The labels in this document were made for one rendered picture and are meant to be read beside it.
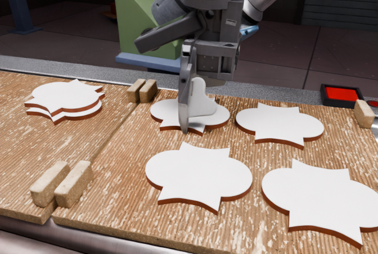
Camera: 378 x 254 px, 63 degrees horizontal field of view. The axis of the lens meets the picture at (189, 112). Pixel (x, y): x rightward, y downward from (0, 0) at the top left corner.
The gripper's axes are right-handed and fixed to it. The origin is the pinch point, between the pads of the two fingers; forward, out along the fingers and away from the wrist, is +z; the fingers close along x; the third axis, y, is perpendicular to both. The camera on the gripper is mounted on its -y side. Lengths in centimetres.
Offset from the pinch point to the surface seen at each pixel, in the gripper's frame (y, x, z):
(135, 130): -7.4, -6.8, 0.9
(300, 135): 18.6, -3.6, -1.1
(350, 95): 30.3, 16.8, 0.2
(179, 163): 2.1, -14.4, -0.4
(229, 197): 9.5, -18.8, -0.4
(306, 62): 66, 295, 92
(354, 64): 115, 298, 90
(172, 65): -13.9, 38.7, 7.8
